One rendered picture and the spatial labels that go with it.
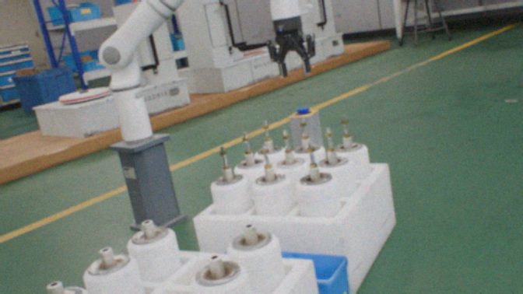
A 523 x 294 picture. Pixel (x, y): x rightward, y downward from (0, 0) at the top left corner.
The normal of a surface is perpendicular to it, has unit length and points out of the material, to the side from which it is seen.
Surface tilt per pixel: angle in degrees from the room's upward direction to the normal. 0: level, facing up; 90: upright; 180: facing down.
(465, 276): 0
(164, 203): 90
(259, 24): 90
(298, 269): 0
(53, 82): 92
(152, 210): 90
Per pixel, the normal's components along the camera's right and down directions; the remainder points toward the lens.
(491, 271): -0.18, -0.95
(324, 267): -0.47, 0.27
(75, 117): -0.68, 0.30
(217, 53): 0.72, 0.04
